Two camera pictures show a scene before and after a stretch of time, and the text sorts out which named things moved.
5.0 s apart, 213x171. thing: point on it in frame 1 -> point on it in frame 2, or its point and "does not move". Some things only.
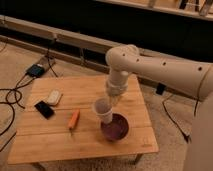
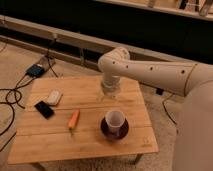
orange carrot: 73,120 does not move
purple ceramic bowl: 117,130 does not move
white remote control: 54,97 does not move
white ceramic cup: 103,109 -> 115,120
